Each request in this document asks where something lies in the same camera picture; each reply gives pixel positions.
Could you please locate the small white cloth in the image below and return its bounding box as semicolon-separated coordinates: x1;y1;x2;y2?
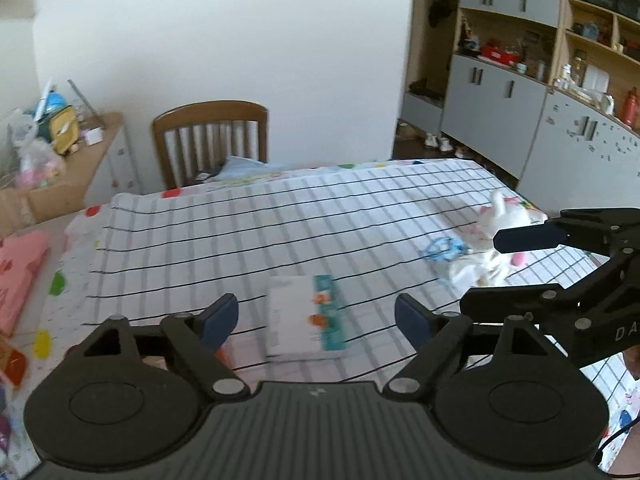
440;250;521;289

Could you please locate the wooden side desk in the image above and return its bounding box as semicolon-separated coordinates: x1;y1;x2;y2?
30;112;144;221

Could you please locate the white teal tissue pack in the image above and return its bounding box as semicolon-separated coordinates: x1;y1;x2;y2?
264;274;351;361

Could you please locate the thin metal rod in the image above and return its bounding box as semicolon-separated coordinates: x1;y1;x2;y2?
67;79;109;126

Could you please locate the pink filled plastic bag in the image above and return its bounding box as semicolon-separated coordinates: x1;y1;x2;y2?
12;137;66;189

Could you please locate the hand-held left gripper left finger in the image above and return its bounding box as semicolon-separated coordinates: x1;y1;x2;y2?
65;294;251;401

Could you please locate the red bottle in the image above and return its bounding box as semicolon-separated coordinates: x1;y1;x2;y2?
620;87;640;129

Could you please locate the red box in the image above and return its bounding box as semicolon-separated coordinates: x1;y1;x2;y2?
480;42;521;66

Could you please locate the brown wooden chair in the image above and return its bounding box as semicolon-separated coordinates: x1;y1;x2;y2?
151;100;270;191

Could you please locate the grey wooden wall cabinet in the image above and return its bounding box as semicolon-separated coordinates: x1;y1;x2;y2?
400;0;640;207

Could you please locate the pink folded cloth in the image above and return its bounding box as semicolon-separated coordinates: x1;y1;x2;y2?
0;230;54;339

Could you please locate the clear plastic bag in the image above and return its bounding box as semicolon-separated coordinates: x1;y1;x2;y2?
0;107;39;161

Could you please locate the white pink plush toy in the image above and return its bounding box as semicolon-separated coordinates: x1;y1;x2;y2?
472;190;549;267

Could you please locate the blue round toy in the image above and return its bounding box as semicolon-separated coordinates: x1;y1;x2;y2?
35;91;69;116

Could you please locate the checked tablecloth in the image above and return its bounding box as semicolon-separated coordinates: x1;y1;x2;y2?
0;159;640;480

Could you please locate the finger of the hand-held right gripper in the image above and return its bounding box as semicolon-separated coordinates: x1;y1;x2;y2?
459;254;632;332
492;206;640;257

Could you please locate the black cable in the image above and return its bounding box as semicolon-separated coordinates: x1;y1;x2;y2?
592;422;640;474

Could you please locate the light blue cushion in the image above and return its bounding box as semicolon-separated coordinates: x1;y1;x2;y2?
200;155;281;184

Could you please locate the dark hanging bag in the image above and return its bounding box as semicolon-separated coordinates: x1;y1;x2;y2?
430;0;454;26

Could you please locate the cardboard box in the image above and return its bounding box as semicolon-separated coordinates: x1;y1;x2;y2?
0;187;39;239

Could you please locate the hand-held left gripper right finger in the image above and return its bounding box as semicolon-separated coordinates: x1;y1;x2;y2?
382;294;576;401

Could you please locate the yellow toy case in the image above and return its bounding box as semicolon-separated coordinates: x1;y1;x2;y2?
50;106;80;156

